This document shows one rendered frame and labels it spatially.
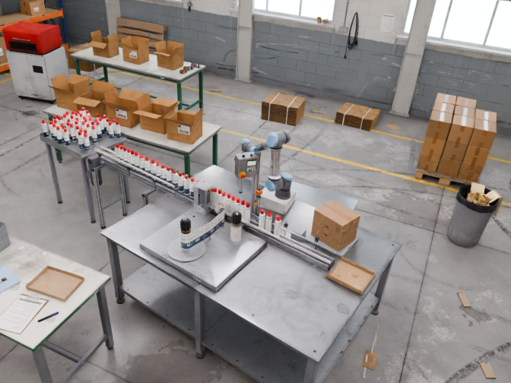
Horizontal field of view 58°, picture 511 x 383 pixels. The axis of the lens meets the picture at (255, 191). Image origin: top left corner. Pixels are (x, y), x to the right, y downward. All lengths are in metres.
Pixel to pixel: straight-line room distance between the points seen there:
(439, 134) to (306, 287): 3.71
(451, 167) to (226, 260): 4.07
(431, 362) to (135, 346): 2.54
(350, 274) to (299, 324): 0.68
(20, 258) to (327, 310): 2.40
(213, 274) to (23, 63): 6.13
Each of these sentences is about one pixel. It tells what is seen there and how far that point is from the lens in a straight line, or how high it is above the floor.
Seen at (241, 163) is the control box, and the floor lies 1.44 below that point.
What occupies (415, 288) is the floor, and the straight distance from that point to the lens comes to 5.11.
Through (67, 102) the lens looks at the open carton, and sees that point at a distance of 6.59.
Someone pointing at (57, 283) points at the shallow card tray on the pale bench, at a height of 0.80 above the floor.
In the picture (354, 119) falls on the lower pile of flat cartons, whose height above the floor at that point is 0.15.
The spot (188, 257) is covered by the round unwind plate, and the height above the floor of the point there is 0.89.
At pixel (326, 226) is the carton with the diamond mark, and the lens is 3.89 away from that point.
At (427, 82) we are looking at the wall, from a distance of 8.87.
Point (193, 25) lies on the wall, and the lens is 10.20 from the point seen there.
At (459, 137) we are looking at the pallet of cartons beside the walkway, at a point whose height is 0.72.
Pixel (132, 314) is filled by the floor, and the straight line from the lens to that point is 4.55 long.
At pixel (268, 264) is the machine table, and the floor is 0.83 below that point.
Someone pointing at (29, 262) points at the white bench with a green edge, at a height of 0.80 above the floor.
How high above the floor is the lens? 3.34
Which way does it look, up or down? 33 degrees down
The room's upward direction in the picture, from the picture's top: 4 degrees clockwise
